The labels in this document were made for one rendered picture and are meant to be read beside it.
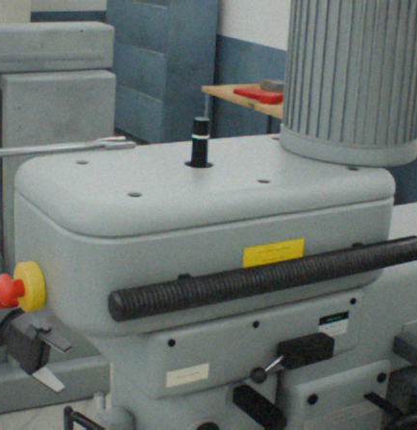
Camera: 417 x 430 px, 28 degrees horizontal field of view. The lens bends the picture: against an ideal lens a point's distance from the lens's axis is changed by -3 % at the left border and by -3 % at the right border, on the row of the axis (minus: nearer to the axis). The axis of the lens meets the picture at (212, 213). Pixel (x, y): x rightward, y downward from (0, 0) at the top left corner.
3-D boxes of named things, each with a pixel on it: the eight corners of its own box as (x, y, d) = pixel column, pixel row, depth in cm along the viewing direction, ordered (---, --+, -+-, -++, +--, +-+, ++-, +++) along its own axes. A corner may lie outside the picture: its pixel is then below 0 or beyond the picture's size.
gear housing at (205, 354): (151, 409, 102) (154, 336, 99) (69, 327, 121) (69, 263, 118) (361, 352, 119) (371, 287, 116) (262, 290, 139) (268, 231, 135)
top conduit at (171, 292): (120, 328, 90) (121, 298, 89) (103, 313, 94) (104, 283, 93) (423, 263, 114) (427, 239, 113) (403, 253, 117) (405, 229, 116)
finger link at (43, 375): (67, 385, 155) (43, 366, 157) (55, 393, 152) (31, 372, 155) (66, 391, 155) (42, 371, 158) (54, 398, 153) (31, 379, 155)
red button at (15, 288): (4, 313, 99) (3, 282, 98) (-7, 300, 102) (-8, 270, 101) (30, 309, 101) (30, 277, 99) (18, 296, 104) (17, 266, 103)
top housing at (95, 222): (82, 353, 93) (82, 215, 88) (2, 270, 114) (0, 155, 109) (396, 284, 117) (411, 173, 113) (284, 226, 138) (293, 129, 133)
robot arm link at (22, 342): (17, 387, 153) (-26, 349, 157) (54, 364, 160) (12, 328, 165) (24, 338, 146) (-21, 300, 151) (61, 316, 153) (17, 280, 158)
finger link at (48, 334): (61, 355, 147) (36, 335, 149) (74, 347, 149) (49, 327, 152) (62, 348, 146) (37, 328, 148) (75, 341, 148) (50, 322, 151)
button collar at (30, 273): (31, 320, 100) (30, 274, 98) (13, 300, 105) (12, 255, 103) (46, 318, 101) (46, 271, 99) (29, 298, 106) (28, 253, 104)
